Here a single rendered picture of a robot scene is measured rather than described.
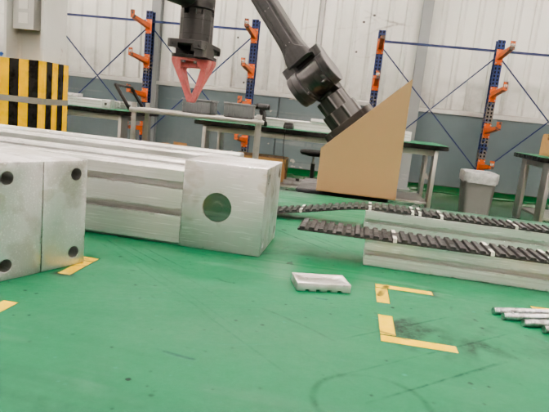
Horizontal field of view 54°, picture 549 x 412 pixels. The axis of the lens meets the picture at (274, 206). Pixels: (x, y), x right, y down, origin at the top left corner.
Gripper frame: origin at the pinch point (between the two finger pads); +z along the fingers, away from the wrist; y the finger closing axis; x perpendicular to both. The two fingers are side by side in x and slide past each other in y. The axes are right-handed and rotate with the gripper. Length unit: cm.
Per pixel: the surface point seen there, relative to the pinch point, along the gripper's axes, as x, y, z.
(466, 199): 142, -459, 65
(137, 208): 6.5, 35.8, 13.1
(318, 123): -15, -468, 7
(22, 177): 4, 53, 8
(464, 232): 46, 14, 15
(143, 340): 18, 60, 17
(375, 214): 33.4, 15.0, 13.8
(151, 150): 0.5, 17.9, 8.3
